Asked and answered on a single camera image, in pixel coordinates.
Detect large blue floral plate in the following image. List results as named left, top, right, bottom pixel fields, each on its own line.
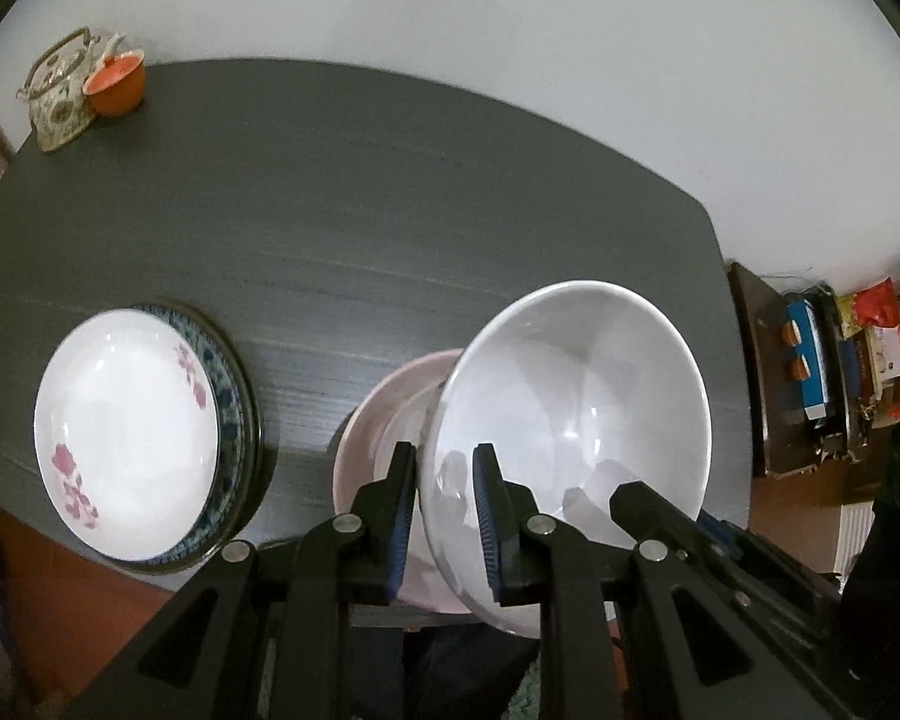
left=127, top=302, right=263, bottom=575

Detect large pink bowl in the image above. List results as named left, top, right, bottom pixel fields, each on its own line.
left=332, top=349, right=488, bottom=620

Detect white radiator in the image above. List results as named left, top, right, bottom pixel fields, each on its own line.
left=832, top=502, right=875, bottom=578

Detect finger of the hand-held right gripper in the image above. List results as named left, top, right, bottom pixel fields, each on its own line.
left=699, top=511, right=747, bottom=560
left=610, top=480, right=751, bottom=616

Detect green rug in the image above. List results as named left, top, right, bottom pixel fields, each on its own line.
left=506, top=656, right=545, bottom=720

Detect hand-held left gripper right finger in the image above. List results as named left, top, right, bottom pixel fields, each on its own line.
left=474, top=444, right=848, bottom=720

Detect person's dark trousers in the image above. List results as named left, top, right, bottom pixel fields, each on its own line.
left=345, top=607, right=548, bottom=720

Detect dark wooden side cabinet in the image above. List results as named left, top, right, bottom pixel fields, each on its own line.
left=726, top=261, right=882, bottom=479

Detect blue box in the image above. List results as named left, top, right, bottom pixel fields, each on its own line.
left=782, top=298, right=833, bottom=422

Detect white plate with pink flowers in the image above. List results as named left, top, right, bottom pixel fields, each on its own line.
left=34, top=307, right=220, bottom=563

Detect orange cup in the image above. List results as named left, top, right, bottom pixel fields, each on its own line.
left=82, top=49, right=147, bottom=119

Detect white bowl with blue print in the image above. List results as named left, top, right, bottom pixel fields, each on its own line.
left=420, top=280, right=713, bottom=640

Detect floral ceramic teapot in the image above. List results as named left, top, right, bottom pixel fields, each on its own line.
left=16, top=28, right=130, bottom=153

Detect red packet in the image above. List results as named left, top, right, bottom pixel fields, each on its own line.
left=851, top=277, right=900, bottom=421

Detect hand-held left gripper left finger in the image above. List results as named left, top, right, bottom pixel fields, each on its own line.
left=67, top=441, right=417, bottom=720

